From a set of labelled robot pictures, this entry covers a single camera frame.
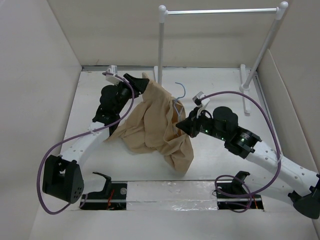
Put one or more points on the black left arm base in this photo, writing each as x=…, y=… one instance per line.
x=104, y=194

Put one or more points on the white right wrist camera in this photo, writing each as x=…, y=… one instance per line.
x=201, y=102

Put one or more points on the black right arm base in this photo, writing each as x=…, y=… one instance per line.
x=231, y=194

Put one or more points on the beige t shirt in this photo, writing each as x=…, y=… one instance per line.
x=149, y=128

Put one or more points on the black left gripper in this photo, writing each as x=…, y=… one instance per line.
x=138, y=85

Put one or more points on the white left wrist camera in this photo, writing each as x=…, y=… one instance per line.
x=111, y=75

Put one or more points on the blue wire hanger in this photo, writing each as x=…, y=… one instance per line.
x=178, y=109

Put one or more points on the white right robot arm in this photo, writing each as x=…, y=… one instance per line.
x=302, y=186

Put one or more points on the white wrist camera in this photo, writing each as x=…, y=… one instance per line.
x=201, y=102
x=111, y=75

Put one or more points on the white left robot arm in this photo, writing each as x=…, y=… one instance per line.
x=62, y=175

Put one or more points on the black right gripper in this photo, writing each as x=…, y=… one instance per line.
x=190, y=124

